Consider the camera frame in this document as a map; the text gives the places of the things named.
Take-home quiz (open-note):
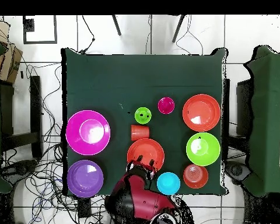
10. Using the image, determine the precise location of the wide orange bowl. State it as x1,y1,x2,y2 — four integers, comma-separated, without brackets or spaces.
182,93,222,132
127,138,165,172

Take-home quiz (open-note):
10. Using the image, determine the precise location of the orange cup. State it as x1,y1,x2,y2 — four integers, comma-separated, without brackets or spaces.
131,124,151,142

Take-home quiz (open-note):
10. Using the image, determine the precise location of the small blue bowl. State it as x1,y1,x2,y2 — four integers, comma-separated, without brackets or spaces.
156,171,181,196

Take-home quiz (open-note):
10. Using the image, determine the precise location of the green cup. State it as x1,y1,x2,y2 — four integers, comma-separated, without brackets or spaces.
134,107,153,125

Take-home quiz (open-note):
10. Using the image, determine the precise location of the purple bowl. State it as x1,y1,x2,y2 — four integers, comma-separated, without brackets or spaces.
66,159,104,198

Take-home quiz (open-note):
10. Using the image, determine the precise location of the crimson red cup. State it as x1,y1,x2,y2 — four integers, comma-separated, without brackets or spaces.
157,97,176,115

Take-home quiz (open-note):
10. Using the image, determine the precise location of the large pink bowl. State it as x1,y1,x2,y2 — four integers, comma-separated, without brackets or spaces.
65,110,111,156

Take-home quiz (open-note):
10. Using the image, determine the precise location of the small deep orange bowl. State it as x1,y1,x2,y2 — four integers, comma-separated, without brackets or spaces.
183,163,209,189

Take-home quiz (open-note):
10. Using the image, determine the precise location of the green bowl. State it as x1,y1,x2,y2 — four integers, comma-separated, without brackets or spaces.
185,132,221,167

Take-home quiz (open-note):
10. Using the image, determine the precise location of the black power box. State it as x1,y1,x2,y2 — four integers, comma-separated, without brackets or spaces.
77,195,92,219

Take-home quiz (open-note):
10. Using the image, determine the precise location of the dark green tablecloth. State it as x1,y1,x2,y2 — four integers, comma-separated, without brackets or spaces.
61,47,228,197

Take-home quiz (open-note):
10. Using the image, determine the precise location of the cardboard box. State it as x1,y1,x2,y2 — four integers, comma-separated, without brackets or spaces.
0,18,23,84

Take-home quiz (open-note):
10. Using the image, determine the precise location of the tangle of black cables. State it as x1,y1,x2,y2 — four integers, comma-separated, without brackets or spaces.
0,62,115,224

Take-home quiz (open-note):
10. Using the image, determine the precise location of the grey pedestal leg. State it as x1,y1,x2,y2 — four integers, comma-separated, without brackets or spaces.
225,160,251,185
1,159,39,185

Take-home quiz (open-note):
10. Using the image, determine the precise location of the black stand frame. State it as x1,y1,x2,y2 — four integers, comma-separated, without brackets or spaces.
0,75,44,159
235,79,254,138

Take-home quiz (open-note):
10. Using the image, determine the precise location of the black cable with plug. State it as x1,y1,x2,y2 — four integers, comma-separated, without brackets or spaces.
78,15,96,55

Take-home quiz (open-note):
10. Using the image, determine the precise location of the black camera tripod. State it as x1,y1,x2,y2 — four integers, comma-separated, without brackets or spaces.
111,15,187,43

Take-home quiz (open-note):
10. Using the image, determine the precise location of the black square floor frame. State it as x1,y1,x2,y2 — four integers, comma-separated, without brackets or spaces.
22,15,58,44

